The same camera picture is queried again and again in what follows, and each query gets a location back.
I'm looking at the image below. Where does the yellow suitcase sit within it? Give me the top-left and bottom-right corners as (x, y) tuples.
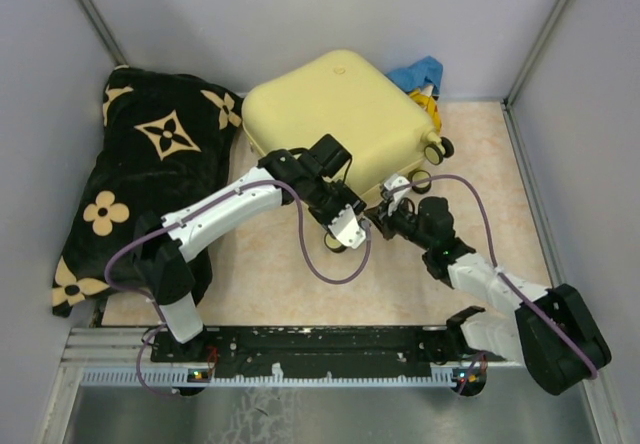
(242, 50), (454, 209)

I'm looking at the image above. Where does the yellow patterned cloth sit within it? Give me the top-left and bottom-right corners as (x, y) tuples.
(409, 89), (442, 134)

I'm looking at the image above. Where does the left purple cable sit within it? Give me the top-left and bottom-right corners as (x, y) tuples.
(104, 181), (373, 400)

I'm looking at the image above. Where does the blue crumpled cloth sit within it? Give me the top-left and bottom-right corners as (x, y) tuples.
(386, 56), (444, 95)

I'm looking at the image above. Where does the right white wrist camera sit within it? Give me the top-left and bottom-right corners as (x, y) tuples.
(381, 174), (412, 216)

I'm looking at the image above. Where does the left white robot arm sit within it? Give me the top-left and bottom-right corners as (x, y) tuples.
(132, 134), (368, 361)

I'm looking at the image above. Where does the black floral fleece blanket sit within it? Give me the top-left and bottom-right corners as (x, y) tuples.
(51, 65), (243, 318)

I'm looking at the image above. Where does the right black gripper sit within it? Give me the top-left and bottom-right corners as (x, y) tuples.
(366, 194), (433, 250)

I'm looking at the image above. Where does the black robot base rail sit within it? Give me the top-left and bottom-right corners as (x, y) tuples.
(151, 326), (486, 396)

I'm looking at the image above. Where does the white cable duct strip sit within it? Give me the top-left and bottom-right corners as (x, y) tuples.
(81, 365), (456, 388)

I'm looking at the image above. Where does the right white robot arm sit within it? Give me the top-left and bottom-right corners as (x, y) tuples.
(365, 197), (612, 395)

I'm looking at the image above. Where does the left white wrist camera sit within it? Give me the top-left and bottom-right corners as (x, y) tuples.
(328, 204), (367, 249)

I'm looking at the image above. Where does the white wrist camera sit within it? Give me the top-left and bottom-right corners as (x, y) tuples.
(328, 204), (367, 249)
(381, 174), (412, 216)

